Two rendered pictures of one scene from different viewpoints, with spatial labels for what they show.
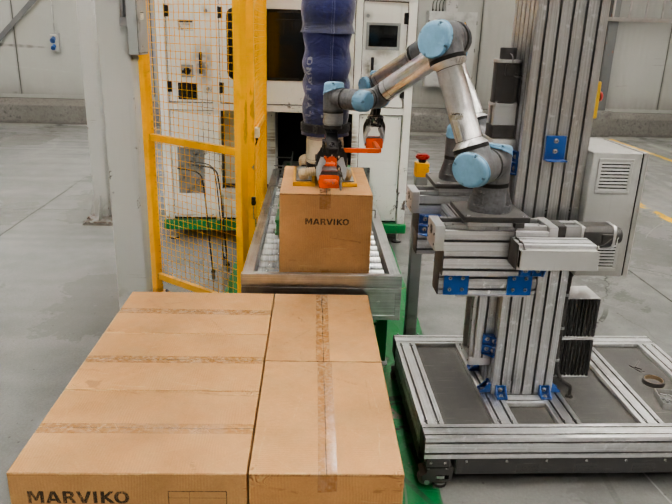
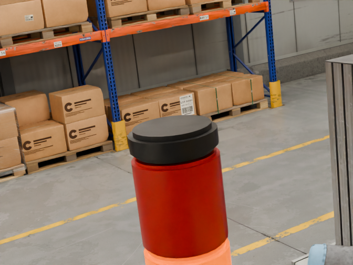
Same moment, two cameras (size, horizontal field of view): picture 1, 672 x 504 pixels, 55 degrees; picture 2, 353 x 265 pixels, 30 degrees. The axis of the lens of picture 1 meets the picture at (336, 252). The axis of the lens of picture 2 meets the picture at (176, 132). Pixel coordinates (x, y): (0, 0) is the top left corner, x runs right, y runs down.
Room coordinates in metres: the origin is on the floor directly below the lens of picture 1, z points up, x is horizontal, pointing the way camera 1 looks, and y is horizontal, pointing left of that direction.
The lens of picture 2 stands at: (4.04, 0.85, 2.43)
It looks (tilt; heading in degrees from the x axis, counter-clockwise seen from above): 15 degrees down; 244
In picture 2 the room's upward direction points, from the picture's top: 7 degrees counter-clockwise
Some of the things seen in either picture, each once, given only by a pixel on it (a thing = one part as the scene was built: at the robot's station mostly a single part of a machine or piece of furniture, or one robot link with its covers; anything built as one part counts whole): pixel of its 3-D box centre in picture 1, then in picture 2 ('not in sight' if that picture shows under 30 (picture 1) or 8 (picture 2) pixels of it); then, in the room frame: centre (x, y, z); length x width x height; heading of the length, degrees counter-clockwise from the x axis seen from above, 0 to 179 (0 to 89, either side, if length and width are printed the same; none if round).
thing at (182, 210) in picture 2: not in sight; (180, 197); (3.89, 0.53, 2.30); 0.05 x 0.05 x 0.05
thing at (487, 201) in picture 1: (490, 194); not in sight; (2.20, -0.53, 1.09); 0.15 x 0.15 x 0.10
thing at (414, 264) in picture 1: (415, 256); not in sight; (3.25, -0.42, 0.50); 0.07 x 0.07 x 1.00; 2
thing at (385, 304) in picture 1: (321, 302); not in sight; (2.65, 0.06, 0.48); 0.70 x 0.03 x 0.15; 92
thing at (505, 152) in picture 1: (493, 161); not in sight; (2.20, -0.52, 1.20); 0.13 x 0.12 x 0.14; 144
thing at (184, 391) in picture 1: (236, 411); not in sight; (1.97, 0.33, 0.34); 1.20 x 1.00 x 0.40; 2
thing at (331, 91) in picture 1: (334, 97); not in sight; (2.44, 0.02, 1.38); 0.09 x 0.08 x 0.11; 54
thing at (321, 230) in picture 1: (324, 220); not in sight; (3.01, 0.06, 0.75); 0.60 x 0.40 x 0.40; 3
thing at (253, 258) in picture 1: (265, 221); not in sight; (3.81, 0.43, 0.50); 2.31 x 0.05 x 0.19; 2
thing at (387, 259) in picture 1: (372, 224); not in sight; (3.83, -0.22, 0.50); 2.31 x 0.05 x 0.19; 2
